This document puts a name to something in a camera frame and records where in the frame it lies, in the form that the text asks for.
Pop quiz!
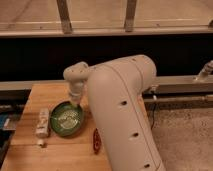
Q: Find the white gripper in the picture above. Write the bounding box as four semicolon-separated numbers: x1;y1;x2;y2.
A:
69;82;85;107

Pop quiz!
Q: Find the green ceramic bowl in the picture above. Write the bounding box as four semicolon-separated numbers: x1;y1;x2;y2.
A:
50;101;85;137

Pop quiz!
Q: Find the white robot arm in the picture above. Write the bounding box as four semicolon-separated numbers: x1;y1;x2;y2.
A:
63;55;166;171

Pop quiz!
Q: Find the white tube with cap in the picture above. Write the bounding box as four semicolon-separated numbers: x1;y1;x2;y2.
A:
35;108;50;148

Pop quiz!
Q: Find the red oblong object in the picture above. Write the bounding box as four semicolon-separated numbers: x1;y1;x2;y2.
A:
93;129;102;154

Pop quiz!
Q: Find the wooden cutting board table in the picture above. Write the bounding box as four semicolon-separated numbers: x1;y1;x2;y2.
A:
1;83;111;171

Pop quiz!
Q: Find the black cable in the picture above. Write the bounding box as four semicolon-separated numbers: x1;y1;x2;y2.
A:
149;96;158;130

